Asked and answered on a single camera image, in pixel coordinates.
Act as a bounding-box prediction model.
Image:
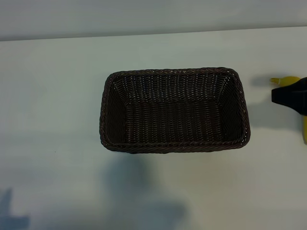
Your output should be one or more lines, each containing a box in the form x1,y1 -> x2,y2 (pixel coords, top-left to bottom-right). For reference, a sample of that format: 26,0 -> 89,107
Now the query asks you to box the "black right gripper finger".
272,95 -> 307,116
271,77 -> 307,97

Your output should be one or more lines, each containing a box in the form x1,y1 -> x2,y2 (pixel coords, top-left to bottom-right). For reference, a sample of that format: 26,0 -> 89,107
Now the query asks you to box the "yellow banana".
270,75 -> 307,145

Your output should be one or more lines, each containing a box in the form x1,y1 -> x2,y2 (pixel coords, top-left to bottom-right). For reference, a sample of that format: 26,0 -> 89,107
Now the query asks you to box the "dark brown wicker basket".
99,68 -> 251,154

